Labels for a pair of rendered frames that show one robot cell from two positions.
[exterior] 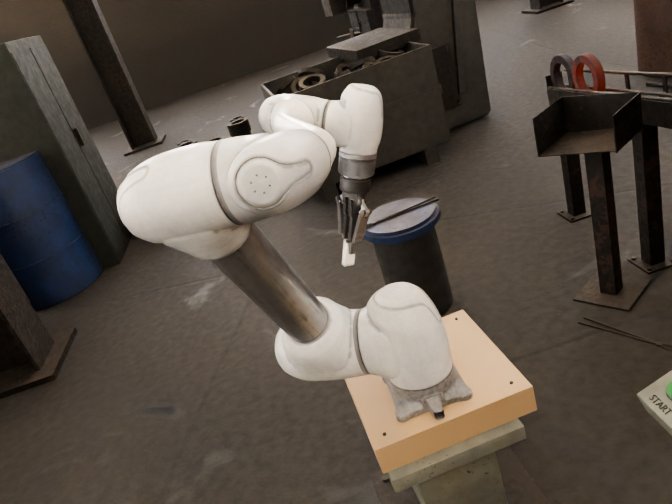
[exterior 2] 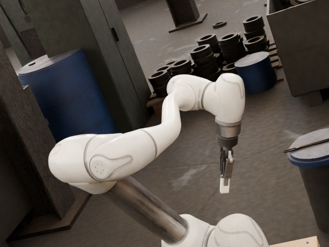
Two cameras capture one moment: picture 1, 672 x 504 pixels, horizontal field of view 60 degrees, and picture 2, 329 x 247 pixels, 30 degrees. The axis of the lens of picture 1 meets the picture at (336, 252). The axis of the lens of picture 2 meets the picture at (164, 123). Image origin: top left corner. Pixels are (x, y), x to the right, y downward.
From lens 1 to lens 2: 0.95 m
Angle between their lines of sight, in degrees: 22
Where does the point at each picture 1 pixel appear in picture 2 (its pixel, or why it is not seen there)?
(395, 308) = (226, 232)
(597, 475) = not seen: outside the picture
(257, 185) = (98, 169)
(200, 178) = (79, 158)
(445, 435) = not seen: outside the picture
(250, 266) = (119, 199)
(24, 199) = (68, 86)
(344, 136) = (214, 110)
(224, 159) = (89, 150)
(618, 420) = not seen: outside the picture
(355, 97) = (221, 86)
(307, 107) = (191, 89)
